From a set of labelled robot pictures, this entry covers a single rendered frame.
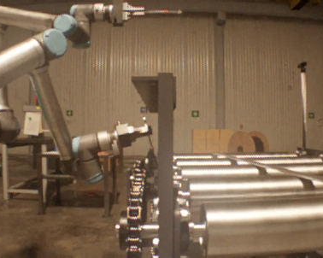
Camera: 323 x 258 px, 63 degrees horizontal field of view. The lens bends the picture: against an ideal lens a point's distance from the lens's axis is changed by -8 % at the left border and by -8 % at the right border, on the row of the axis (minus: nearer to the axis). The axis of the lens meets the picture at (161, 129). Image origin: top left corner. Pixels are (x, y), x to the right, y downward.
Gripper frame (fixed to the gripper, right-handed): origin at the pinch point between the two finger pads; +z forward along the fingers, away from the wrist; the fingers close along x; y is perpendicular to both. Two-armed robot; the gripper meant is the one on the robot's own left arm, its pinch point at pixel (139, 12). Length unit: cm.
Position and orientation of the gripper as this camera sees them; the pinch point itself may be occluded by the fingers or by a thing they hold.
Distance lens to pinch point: 144.3
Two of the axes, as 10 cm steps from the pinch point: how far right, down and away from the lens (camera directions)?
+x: 0.0, -10.0, 0.0
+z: 10.0, 0.0, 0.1
